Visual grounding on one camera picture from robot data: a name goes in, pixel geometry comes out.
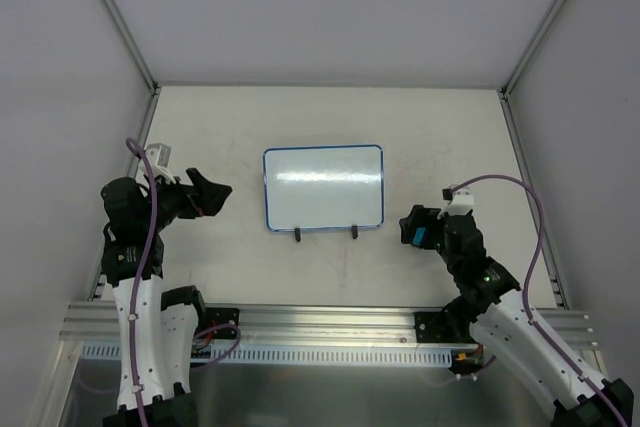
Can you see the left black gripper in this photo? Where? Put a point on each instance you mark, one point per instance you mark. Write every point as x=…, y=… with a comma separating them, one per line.
x=189, y=195

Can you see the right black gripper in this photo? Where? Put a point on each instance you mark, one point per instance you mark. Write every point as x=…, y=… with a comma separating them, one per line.
x=431, y=229

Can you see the blue whiteboard eraser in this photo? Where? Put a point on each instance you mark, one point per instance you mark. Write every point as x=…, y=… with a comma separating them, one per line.
x=419, y=236

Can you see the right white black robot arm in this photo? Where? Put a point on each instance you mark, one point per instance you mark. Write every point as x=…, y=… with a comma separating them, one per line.
x=491, y=310

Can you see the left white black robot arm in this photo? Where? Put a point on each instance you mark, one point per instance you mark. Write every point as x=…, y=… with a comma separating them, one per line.
x=156, y=325

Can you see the blue-framed whiteboard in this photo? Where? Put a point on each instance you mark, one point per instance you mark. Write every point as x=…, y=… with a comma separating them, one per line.
x=323, y=188

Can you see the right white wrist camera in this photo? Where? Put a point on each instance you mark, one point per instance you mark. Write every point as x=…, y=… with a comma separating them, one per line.
x=459, y=202

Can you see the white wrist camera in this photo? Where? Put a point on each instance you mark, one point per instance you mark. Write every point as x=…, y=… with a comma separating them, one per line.
x=158, y=155
x=459, y=202

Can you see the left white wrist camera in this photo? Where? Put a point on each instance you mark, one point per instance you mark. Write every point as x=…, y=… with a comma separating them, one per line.
x=158, y=155

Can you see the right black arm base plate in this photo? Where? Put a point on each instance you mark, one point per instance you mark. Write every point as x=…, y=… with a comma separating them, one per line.
x=440, y=327

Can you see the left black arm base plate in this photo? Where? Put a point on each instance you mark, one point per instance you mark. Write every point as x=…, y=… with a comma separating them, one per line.
x=220, y=323

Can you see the white slotted cable duct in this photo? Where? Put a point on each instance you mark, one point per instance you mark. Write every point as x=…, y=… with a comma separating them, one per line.
x=299, y=355

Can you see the aluminium mounting rail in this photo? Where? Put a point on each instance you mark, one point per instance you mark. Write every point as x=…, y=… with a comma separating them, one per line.
x=273, y=325

